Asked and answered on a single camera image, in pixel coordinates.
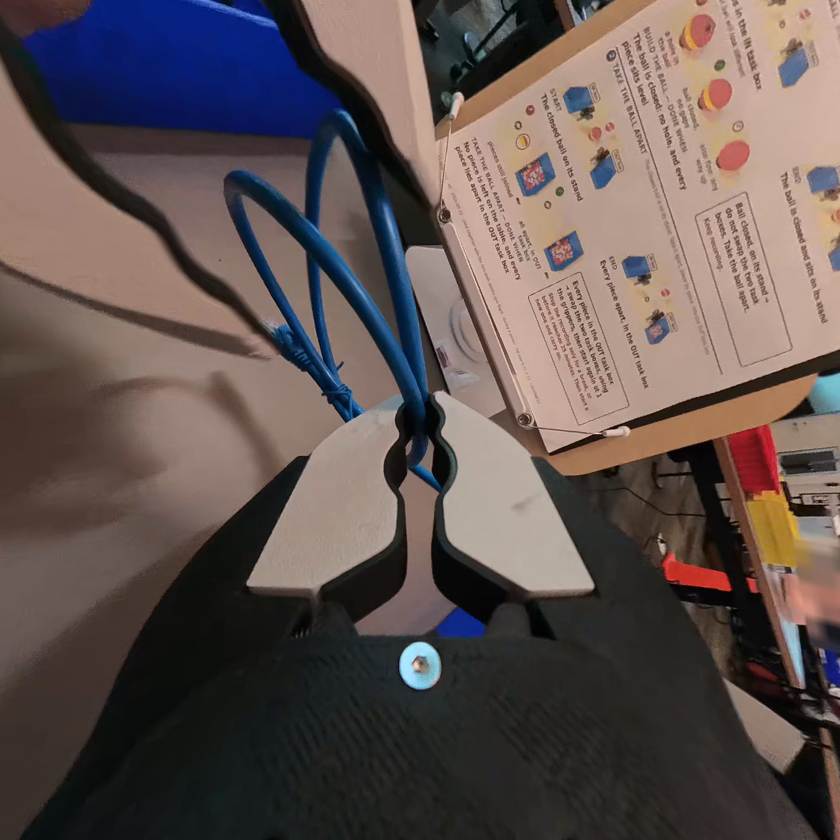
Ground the wire page holder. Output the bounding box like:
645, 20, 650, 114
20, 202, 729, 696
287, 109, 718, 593
436, 92, 632, 439

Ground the white stand base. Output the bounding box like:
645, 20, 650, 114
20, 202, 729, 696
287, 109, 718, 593
403, 246, 509, 421

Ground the blue network cable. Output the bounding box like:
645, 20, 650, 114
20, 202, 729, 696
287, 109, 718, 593
223, 108, 444, 494

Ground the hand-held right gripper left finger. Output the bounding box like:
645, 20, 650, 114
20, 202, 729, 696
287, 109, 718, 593
245, 394, 409, 623

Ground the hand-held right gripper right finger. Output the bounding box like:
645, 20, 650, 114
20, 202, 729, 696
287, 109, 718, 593
430, 391, 598, 626

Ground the blue plastic bin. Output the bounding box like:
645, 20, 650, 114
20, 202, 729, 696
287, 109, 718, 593
435, 607, 488, 639
20, 0, 343, 140

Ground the yellow storage bin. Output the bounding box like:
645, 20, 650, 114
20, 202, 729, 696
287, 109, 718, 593
745, 492, 803, 572

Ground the red storage bin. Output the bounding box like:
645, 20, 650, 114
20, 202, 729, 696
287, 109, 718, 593
725, 425, 783, 494

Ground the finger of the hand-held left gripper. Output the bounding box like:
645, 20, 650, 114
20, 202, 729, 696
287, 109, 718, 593
0, 18, 280, 361
261, 0, 442, 221

